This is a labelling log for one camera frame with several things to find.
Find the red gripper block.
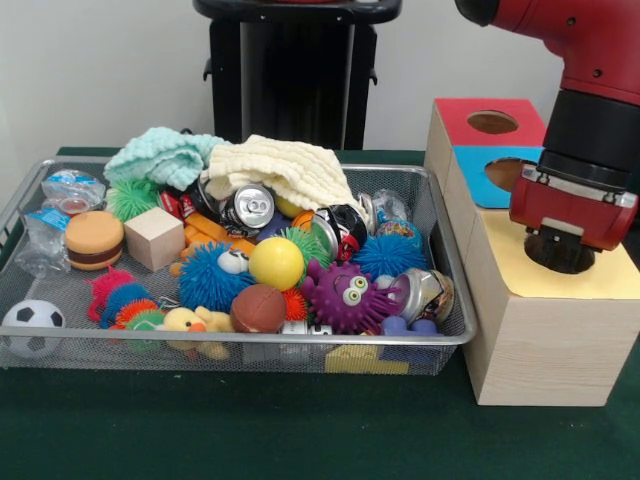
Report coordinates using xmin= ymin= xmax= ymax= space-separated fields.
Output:
xmin=508 ymin=164 xmax=640 ymax=251

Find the cream waffle cloth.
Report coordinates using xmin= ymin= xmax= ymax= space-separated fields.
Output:
xmin=199 ymin=134 xmax=375 ymax=229

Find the crushed red soda can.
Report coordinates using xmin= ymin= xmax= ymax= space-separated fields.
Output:
xmin=159 ymin=188 xmax=199 ymax=221

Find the mint green cloth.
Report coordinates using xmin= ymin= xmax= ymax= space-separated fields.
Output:
xmin=103 ymin=126 xmax=232 ymax=192

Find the wooden box with three holes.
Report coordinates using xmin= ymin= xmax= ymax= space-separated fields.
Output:
xmin=423 ymin=97 xmax=640 ymax=407

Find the shallow mesh bin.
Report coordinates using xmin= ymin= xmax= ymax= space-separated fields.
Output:
xmin=0 ymin=155 xmax=479 ymax=377

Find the blue spiky rubber ball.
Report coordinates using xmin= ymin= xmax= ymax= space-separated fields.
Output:
xmin=351 ymin=233 xmax=429 ymax=282
xmin=178 ymin=241 xmax=257 ymax=314

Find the purple spiky monster toy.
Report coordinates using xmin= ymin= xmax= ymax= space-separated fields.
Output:
xmin=301 ymin=259 xmax=404 ymax=335

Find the yellow smiley ball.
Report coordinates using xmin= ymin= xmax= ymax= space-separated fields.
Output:
xmin=248 ymin=236 xmax=306 ymax=293

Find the brown toy football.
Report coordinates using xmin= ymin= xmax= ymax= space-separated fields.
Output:
xmin=229 ymin=284 xmax=288 ymax=334

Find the dark green table cloth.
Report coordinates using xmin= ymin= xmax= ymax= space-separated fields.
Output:
xmin=0 ymin=145 xmax=640 ymax=480

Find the plain wooden cube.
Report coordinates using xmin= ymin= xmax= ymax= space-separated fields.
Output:
xmin=123 ymin=206 xmax=186 ymax=273

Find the multicolour spiky caterpillar toy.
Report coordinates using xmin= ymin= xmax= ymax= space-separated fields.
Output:
xmin=85 ymin=266 xmax=169 ymax=332

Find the toy hamburger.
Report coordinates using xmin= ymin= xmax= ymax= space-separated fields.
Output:
xmin=63 ymin=210 xmax=125 ymax=271

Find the black and white soccer ball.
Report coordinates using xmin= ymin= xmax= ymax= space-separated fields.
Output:
xmin=2 ymin=298 xmax=67 ymax=359

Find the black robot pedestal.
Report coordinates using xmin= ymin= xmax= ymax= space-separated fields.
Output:
xmin=192 ymin=0 xmax=404 ymax=150

